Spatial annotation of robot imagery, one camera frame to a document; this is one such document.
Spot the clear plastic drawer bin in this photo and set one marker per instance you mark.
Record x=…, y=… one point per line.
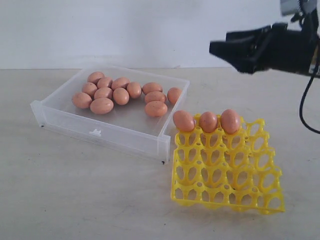
x=126, y=128

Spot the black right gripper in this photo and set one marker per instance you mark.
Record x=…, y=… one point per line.
x=282, y=49

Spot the brown egg middle row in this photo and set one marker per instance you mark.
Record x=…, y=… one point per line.
x=103, y=92

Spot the yellow plastic egg tray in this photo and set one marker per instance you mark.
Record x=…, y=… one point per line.
x=222, y=170

